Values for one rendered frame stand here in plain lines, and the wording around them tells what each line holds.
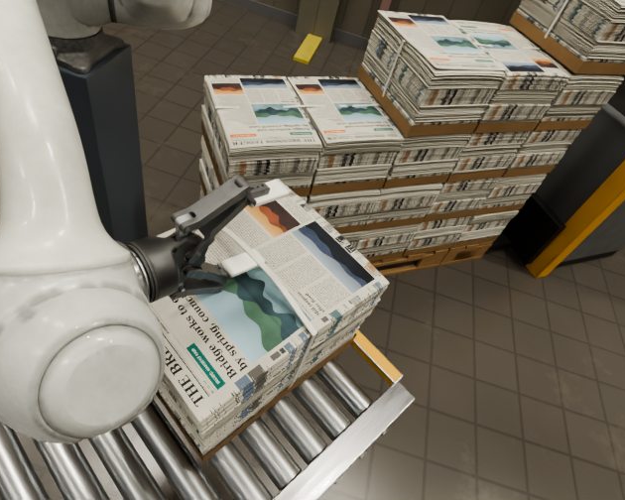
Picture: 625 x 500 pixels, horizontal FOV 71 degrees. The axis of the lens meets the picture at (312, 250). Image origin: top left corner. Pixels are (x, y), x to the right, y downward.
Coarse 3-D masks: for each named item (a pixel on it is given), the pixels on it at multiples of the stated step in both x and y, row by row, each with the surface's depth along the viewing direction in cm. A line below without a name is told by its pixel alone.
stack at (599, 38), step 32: (544, 0) 155; (576, 0) 145; (608, 0) 136; (576, 32) 147; (608, 32) 140; (576, 96) 159; (608, 96) 165; (544, 160) 184; (512, 192) 196; (480, 224) 210; (448, 256) 223; (480, 256) 236
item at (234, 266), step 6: (258, 252) 69; (234, 258) 66; (240, 258) 67; (246, 258) 67; (264, 258) 69; (222, 264) 65; (228, 264) 65; (234, 264) 66; (240, 264) 66; (246, 264) 66; (252, 264) 67; (228, 270) 64; (234, 270) 65; (240, 270) 65; (246, 270) 66; (234, 276) 65
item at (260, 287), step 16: (224, 240) 72; (224, 256) 70; (256, 272) 70; (256, 288) 68; (272, 288) 68; (288, 288) 69; (272, 304) 66; (288, 304) 67; (304, 304) 67; (288, 320) 65; (320, 320) 66; (288, 336) 63; (304, 336) 64; (320, 336) 69; (304, 352) 68; (288, 368) 69; (288, 384) 78
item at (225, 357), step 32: (224, 288) 66; (160, 320) 61; (192, 320) 62; (224, 320) 63; (256, 320) 64; (192, 352) 59; (224, 352) 60; (256, 352) 61; (288, 352) 62; (192, 384) 57; (224, 384) 57; (256, 384) 60; (192, 416) 55; (224, 416) 60
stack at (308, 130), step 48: (240, 96) 138; (288, 96) 144; (336, 96) 151; (240, 144) 123; (288, 144) 128; (336, 144) 135; (384, 144) 142; (432, 144) 151; (480, 144) 162; (336, 192) 154; (384, 192) 162; (432, 192) 173; (480, 192) 187; (384, 240) 188; (432, 240) 204
